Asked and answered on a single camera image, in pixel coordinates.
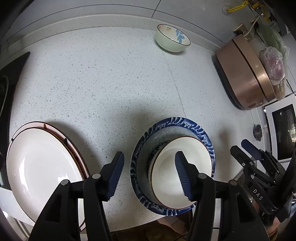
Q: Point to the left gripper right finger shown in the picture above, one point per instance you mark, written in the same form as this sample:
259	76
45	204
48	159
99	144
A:
238	219

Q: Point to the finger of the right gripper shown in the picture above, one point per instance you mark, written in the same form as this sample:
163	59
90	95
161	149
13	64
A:
240	157
250	148

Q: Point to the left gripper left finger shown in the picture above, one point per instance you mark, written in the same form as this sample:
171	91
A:
59	218

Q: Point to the orange rimmed white dish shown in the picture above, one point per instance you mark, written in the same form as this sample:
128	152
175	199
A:
39	171

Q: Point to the blue white porcelain bowl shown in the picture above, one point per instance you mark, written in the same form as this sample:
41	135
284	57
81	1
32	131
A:
153	173

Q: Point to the patterned plate front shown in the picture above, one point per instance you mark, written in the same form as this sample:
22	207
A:
69	150

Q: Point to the green bowl blue leaf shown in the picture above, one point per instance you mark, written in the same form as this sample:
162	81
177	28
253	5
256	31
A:
171	39

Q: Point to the steel wool scrubber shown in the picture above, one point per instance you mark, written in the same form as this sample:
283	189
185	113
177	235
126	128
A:
257	132

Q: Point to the white microwave oven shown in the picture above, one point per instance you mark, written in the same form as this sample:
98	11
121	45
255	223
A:
281	124

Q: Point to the rose gold rice cooker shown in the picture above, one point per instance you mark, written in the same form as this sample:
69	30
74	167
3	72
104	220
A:
243	75

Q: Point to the plastic bag of vegetables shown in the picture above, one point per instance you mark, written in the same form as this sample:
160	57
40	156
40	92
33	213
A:
274	59

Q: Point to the black gas stove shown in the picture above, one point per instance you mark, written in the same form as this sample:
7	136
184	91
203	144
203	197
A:
9	78

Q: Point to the wall power outlet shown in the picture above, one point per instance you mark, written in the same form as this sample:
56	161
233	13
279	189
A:
242	30

